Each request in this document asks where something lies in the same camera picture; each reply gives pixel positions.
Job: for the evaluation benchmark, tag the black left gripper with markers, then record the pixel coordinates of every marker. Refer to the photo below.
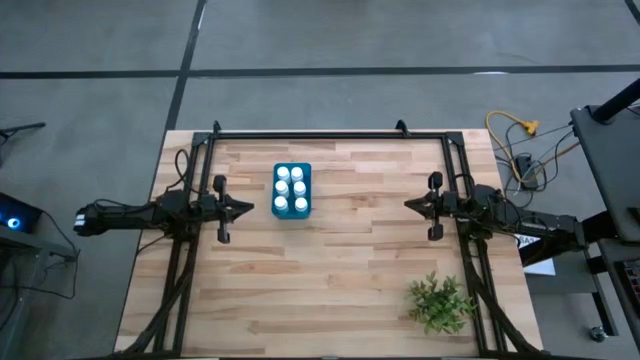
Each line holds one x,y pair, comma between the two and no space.
222,220

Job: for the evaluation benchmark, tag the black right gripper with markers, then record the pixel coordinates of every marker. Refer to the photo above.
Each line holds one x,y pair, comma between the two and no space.
436,220

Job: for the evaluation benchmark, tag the white plastic pill bottle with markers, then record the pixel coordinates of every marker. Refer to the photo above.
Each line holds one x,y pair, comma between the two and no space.
301,204
297,173
280,202
299,188
283,173
281,187

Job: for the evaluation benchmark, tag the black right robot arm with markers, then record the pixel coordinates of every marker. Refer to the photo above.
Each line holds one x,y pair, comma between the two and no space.
525,220

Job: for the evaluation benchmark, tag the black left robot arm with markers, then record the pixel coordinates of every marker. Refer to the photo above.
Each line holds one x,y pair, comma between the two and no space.
130,215

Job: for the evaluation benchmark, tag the blue plastic basket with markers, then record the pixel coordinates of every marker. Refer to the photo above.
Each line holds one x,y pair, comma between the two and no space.
291,214

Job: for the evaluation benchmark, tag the green artificial plant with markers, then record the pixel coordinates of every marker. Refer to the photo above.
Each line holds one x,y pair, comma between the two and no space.
439,302

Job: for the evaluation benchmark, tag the black power strip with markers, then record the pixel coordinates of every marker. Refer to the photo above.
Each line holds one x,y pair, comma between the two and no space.
526,170

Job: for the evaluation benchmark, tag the white paper sheet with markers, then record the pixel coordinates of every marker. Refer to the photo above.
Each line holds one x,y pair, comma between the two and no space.
542,267

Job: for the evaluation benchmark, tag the dark grey cart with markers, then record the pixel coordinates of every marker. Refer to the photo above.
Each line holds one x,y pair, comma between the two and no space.
610,170

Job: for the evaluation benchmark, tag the grey caster wheel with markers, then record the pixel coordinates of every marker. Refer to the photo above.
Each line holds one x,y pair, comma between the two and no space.
598,333

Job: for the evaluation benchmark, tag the computer with blue light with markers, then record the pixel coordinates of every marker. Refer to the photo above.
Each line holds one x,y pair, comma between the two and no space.
17,215

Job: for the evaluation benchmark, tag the black pole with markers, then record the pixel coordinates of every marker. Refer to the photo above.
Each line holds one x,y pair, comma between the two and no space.
620,102

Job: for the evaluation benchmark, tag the black stand leg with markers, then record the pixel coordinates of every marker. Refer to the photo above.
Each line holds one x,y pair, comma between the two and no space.
22,128

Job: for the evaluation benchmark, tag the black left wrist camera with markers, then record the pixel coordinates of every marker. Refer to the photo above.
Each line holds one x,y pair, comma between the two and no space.
207,202

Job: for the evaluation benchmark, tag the black metal table frame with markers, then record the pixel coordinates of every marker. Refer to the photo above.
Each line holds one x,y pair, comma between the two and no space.
330,135

